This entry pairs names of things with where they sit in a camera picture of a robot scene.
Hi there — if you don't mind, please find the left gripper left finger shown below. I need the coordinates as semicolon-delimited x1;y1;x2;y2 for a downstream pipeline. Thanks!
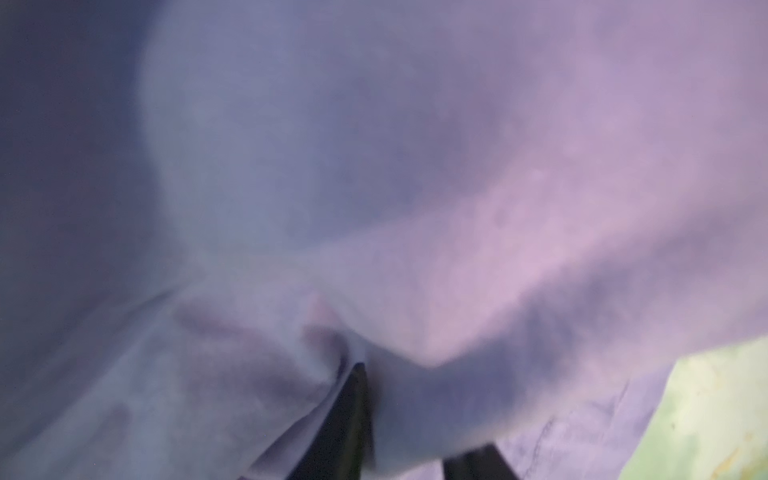
288;362;372;480

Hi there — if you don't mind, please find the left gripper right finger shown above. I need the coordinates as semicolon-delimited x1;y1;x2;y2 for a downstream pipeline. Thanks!
442;444;519;480

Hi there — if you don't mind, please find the purple cloth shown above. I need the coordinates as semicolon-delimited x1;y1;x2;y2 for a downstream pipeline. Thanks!
1;1;767;479

